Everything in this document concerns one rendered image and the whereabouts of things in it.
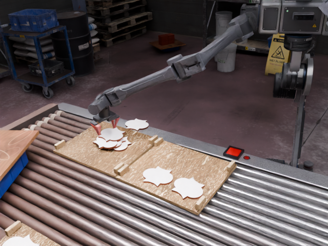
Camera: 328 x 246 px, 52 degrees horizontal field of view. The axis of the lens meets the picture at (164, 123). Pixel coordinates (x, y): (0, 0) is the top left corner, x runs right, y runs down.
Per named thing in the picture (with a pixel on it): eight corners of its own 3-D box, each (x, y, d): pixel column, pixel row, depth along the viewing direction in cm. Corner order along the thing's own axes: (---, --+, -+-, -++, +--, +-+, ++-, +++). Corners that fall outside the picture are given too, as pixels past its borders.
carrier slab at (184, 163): (162, 142, 172) (161, 139, 172) (236, 167, 151) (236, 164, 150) (116, 179, 148) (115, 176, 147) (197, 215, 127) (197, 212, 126)
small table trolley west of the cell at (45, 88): (47, 76, 527) (32, 16, 482) (80, 86, 484) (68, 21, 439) (11, 91, 484) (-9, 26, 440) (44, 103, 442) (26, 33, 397)
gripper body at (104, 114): (116, 116, 173) (115, 104, 169) (100, 124, 167) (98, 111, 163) (109, 112, 177) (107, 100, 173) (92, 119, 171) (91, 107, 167)
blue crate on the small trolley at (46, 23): (31, 24, 467) (26, 8, 457) (60, 25, 449) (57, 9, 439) (11, 31, 436) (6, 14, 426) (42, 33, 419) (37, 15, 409)
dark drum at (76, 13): (79, 62, 578) (69, 9, 535) (103, 68, 546) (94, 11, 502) (50, 73, 538) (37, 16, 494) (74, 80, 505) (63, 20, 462)
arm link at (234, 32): (200, 77, 138) (190, 55, 135) (179, 81, 149) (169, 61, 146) (256, 31, 161) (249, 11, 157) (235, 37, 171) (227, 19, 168)
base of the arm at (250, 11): (256, 31, 172) (258, 7, 166) (255, 35, 165) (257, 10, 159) (239, 30, 174) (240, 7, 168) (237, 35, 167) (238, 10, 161)
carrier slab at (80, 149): (101, 122, 194) (100, 120, 193) (160, 141, 174) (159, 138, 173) (53, 153, 169) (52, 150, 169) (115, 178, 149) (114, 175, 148)
